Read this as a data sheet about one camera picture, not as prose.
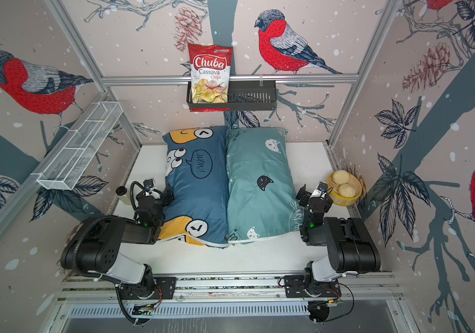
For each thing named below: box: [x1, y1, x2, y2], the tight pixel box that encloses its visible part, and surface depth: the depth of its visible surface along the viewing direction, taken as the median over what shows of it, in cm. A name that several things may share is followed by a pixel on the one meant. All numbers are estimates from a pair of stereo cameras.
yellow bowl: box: [326, 171, 363, 207], surface depth 95 cm
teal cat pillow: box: [226, 126, 305, 244], surface depth 85 cm
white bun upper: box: [331, 169, 350, 185], surface depth 100 cm
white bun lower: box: [337, 183, 356, 198], surface depth 95 cm
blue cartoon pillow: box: [157, 125, 230, 248], surface depth 88 cm
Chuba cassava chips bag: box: [187, 43, 234, 113], surface depth 87 cm
